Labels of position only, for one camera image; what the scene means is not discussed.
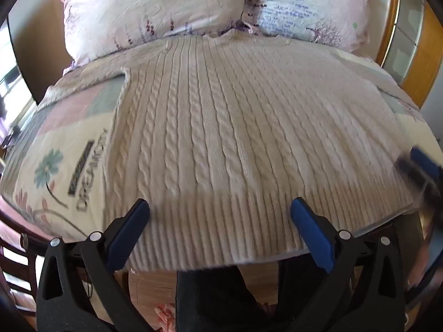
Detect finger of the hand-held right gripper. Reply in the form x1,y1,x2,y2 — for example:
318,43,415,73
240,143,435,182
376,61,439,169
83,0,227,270
396,147,443,212

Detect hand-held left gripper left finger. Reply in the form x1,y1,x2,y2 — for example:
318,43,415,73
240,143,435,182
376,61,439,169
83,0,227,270
36,198,151,332

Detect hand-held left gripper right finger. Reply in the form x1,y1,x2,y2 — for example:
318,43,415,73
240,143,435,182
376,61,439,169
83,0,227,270
290,197,408,332

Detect cream cable knit sweater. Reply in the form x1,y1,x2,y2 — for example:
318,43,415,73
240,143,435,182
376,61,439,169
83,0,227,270
44,29,421,274

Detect pink floral slipper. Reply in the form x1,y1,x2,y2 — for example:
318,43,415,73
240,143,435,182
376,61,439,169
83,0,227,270
153,304,178,332

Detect floral printed bed sheet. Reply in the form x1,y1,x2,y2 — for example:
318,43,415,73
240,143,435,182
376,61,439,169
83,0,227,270
0,46,434,243

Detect person's dark trouser legs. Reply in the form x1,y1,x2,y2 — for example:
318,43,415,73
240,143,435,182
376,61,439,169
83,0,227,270
176,259,350,332

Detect wooden headboard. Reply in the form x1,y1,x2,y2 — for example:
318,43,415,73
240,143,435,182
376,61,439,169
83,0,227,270
375,0,443,108

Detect dark wooden chair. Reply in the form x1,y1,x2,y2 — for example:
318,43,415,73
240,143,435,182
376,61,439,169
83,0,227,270
0,211,47,320

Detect script print pink pillow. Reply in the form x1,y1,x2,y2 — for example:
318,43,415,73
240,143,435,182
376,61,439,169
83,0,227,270
241,0,380,56

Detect floral pink pillow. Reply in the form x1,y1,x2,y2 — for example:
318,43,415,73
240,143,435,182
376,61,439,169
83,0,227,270
55,0,247,67

